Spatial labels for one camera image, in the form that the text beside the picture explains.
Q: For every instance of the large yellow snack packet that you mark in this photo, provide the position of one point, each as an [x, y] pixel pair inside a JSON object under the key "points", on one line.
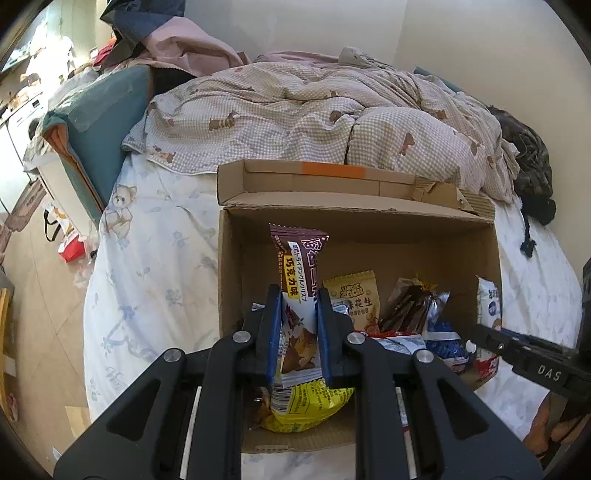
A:
{"points": [[304, 406]]}

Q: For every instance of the camouflage garment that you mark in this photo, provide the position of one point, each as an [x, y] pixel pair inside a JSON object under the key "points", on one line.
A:
{"points": [[531, 157]]}

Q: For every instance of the red white bear snack packet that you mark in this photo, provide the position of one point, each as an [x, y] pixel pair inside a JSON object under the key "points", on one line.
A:
{"points": [[489, 300]]}

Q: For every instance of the teal cushion with orange edge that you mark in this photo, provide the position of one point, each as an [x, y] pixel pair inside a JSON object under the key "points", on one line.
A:
{"points": [[101, 120]]}

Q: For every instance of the small yellow peanut packet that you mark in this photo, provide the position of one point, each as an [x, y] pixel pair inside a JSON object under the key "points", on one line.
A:
{"points": [[355, 300]]}

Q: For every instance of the blue and white snack packet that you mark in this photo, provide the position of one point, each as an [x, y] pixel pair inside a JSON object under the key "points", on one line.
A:
{"points": [[443, 341]]}

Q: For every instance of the wooden rack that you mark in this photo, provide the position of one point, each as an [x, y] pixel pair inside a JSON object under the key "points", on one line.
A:
{"points": [[5, 346]]}

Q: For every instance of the patterned floor mat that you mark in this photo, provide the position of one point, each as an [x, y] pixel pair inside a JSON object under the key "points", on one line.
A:
{"points": [[23, 207]]}

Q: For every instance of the white washing machine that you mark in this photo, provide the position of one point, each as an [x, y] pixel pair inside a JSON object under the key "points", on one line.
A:
{"points": [[27, 120]]}

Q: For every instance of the pink cloth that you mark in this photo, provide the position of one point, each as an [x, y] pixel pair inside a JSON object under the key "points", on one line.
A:
{"points": [[194, 50]]}

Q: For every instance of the teal pillow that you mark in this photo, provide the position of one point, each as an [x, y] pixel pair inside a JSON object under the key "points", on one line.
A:
{"points": [[431, 76]]}

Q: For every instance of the glossy dark snack packet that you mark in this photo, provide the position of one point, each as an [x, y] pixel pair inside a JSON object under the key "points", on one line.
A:
{"points": [[406, 304]]}

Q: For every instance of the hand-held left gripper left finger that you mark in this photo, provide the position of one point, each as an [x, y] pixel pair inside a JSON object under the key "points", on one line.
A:
{"points": [[274, 337]]}

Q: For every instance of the brown chocolate snack packet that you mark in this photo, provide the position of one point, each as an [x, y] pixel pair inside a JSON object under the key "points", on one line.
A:
{"points": [[298, 277]]}

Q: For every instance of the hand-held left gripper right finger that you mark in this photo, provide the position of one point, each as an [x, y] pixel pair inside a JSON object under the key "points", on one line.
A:
{"points": [[323, 337]]}

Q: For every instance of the red garment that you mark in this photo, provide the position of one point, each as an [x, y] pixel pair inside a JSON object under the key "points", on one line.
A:
{"points": [[105, 53]]}

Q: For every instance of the red and white shopping bag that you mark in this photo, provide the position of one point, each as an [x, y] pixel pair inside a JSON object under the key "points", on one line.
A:
{"points": [[71, 244]]}

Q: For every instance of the white bedside cabinet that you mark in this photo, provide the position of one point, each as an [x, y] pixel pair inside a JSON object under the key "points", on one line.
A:
{"points": [[60, 184]]}

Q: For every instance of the person's right hand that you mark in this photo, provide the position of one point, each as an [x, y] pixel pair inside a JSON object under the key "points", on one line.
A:
{"points": [[556, 427]]}

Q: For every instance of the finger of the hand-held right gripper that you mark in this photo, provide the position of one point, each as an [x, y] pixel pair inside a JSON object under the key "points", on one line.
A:
{"points": [[494, 344], [535, 342]]}

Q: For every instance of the brown cardboard box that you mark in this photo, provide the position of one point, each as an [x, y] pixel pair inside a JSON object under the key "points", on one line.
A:
{"points": [[369, 240]]}

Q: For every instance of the dark blue jacket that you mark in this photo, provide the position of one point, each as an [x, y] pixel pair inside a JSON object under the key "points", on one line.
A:
{"points": [[147, 18]]}

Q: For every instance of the beige checked duvet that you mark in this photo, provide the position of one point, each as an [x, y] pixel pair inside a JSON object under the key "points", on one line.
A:
{"points": [[300, 106]]}

